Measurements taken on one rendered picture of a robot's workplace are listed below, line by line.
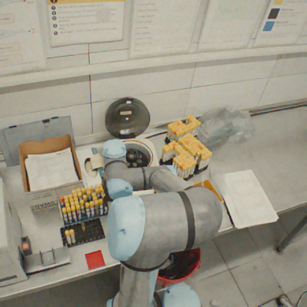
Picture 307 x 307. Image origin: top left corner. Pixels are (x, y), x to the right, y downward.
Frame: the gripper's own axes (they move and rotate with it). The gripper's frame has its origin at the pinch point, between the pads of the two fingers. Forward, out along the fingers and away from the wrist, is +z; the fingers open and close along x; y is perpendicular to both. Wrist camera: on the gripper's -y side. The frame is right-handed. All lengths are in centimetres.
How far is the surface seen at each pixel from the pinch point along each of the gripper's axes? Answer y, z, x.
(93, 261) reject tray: -14.2, 11.1, 12.7
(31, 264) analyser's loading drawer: -10.4, 7.3, 35.8
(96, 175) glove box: 24.0, 6.4, 2.2
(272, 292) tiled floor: -38, 99, -102
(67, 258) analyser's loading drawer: -11.9, 7.3, 22.2
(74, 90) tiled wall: 50, -23, 5
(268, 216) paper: -18, 10, -68
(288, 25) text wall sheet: 50, -48, -103
